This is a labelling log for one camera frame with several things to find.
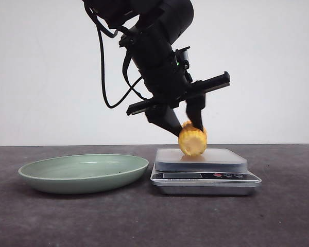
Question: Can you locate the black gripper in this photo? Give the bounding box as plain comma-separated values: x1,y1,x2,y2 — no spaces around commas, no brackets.
127,60,230,137

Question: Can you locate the yellow corn cob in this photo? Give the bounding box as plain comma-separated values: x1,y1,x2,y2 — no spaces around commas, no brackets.
178,120,208,156

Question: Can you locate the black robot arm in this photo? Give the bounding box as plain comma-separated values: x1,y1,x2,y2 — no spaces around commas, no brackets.
84,1,230,136

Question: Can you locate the silver digital kitchen scale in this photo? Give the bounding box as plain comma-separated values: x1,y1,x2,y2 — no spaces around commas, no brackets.
150,148,262,196

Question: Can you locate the light green plate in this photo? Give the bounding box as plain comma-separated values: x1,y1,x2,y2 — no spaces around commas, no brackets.
18,153,149,195

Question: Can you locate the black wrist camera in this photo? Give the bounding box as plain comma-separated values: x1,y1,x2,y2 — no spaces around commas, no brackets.
175,46,190,70

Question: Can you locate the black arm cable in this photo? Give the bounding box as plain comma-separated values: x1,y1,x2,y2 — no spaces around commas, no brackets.
82,0,147,109

